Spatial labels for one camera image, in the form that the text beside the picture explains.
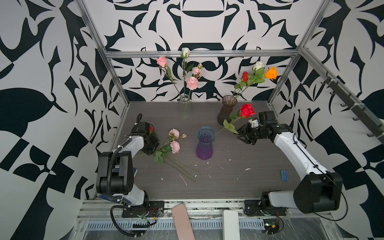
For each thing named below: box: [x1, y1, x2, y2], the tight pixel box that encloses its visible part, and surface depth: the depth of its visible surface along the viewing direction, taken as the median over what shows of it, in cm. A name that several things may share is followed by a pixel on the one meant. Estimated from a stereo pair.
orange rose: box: [265, 66, 278, 81], surface depth 79 cm
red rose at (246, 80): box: [232, 71, 254, 99], surface depth 87 cm
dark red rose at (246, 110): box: [215, 103, 256, 136], surface depth 62 cm
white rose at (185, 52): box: [181, 47, 190, 100], surface depth 89 cm
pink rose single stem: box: [156, 56, 184, 102], surface depth 85 cm
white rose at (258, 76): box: [237, 61, 265, 99], surface depth 83 cm
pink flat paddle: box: [171, 203, 195, 240], surface depth 70 cm
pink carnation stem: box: [153, 128, 197, 183], surface depth 93 cm
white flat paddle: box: [222, 209, 240, 240], surface depth 67 cm
